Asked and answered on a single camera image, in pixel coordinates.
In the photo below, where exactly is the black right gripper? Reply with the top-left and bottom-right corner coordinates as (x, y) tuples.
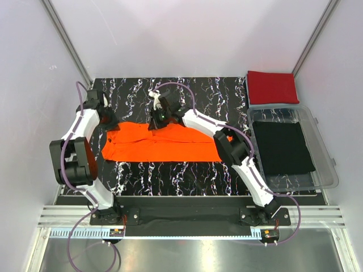
(149, 106), (171, 131)

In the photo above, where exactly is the orange t-shirt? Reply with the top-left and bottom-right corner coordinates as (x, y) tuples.
(102, 122), (221, 162)

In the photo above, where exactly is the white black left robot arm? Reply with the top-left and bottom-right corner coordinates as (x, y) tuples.
(49, 89), (123, 224)

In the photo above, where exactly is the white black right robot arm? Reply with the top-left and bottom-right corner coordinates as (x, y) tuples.
(149, 90), (281, 225)

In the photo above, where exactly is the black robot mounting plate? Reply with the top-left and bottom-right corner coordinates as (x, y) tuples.
(90, 206), (292, 227)

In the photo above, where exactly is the red folded t-shirt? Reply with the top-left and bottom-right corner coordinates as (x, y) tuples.
(247, 71), (299, 105)

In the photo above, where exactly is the black folded t-shirt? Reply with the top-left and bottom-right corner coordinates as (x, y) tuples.
(252, 121), (315, 175)

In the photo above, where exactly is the clear plastic bin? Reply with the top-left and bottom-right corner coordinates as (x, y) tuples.
(247, 105), (339, 192)

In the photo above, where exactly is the aluminium extrusion rail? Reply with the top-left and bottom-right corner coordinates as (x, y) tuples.
(39, 206), (345, 228)

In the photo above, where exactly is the slotted cable duct rail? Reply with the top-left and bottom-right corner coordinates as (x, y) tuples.
(49, 228), (280, 239)

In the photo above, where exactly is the left aluminium frame post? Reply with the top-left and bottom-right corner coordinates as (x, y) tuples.
(40, 0), (93, 86)

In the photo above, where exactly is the aluminium frame post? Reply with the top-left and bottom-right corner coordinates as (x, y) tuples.
(40, 0), (93, 86)
(292, 0), (340, 78)

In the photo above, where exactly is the right aluminium frame post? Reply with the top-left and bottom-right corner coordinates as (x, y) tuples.
(292, 0), (340, 78)

